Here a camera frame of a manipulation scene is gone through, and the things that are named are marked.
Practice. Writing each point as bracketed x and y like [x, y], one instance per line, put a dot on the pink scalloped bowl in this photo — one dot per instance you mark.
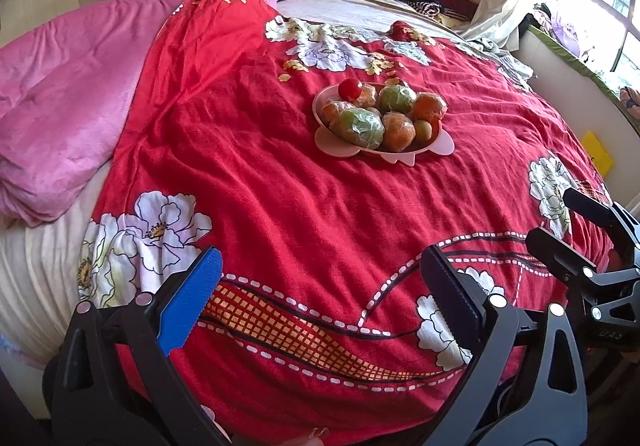
[436, 146]

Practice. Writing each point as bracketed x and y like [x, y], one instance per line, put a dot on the pink fleece blanket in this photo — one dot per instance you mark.
[75, 91]

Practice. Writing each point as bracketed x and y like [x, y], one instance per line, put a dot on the orange striped cloth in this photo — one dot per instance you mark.
[631, 99]

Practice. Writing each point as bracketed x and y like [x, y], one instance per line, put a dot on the brown longan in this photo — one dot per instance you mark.
[424, 131]

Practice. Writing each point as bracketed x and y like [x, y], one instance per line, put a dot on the pale grey bed sheet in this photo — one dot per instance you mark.
[350, 6]

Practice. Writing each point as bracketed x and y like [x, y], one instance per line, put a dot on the purple clothes heap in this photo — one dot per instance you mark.
[560, 34]

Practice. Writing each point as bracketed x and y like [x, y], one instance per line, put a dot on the crumpled pale cloth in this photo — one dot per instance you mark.
[500, 59]

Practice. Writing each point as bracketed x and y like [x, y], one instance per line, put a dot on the orange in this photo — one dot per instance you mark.
[398, 132]
[369, 95]
[330, 112]
[428, 107]

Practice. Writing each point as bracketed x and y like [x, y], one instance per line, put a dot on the small red tomato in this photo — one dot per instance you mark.
[350, 88]

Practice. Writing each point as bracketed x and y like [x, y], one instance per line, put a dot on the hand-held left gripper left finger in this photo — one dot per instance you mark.
[187, 306]

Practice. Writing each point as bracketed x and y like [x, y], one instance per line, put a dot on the green citrus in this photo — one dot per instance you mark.
[396, 99]
[360, 127]

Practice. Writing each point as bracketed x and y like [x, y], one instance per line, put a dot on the green window seat mat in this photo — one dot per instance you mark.
[575, 66]

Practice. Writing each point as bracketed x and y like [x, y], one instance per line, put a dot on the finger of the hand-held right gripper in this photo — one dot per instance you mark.
[600, 211]
[560, 253]

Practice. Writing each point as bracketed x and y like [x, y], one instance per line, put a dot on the white ribbed mattress cover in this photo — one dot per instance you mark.
[45, 276]

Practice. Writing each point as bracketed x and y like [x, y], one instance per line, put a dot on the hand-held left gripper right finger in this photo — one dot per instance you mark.
[450, 296]

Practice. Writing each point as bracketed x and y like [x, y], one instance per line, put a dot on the red floral blanket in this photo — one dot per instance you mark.
[275, 201]

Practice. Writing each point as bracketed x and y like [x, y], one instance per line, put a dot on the yellow folder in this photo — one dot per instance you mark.
[597, 152]

